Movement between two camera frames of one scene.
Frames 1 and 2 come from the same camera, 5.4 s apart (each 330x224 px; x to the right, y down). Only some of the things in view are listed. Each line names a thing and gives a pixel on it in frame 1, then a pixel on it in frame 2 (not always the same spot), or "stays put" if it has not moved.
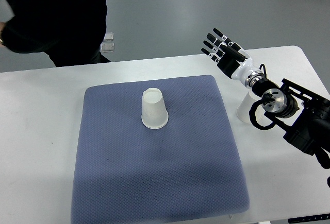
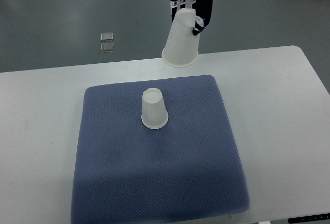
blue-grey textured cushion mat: [190, 170] stays put
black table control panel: [324, 217] stays put
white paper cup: [243, 108] to [181, 49]
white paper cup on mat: [154, 114] stays put
